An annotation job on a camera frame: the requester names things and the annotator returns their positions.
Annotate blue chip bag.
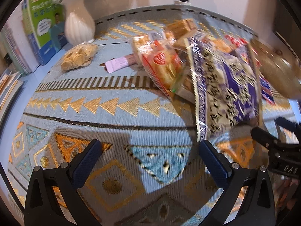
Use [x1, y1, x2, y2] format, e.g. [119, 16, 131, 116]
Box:
[259, 75, 275, 105]

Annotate purple white large snack bag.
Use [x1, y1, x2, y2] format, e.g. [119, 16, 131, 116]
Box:
[188, 36, 261, 141]

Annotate red white striped snack bag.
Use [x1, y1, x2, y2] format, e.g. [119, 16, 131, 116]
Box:
[224, 34, 262, 67]

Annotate red orange bread roll pack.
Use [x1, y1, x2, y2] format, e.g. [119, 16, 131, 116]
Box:
[132, 32, 186, 100]

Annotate wafer biscuit pack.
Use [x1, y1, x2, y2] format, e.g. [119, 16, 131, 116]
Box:
[165, 18, 197, 40]

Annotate pink snack stick pack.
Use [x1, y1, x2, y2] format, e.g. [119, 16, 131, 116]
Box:
[105, 54, 136, 73]

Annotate clear bag of small crackers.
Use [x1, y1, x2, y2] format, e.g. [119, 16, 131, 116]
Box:
[60, 42, 98, 71]

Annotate gold ribbed glass bowl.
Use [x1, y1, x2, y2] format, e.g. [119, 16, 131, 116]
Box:
[251, 39, 300, 100]

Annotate patterned woven table mat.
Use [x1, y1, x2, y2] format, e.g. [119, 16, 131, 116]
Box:
[8, 5, 300, 225]

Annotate spiral notebooks stack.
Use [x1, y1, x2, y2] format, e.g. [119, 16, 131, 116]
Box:
[1, 24, 32, 76]

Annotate white ribbed ceramic vase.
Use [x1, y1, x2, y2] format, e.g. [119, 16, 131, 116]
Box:
[62, 0, 95, 46]

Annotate green blue book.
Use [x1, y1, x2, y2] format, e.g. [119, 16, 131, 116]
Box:
[21, 0, 67, 65]

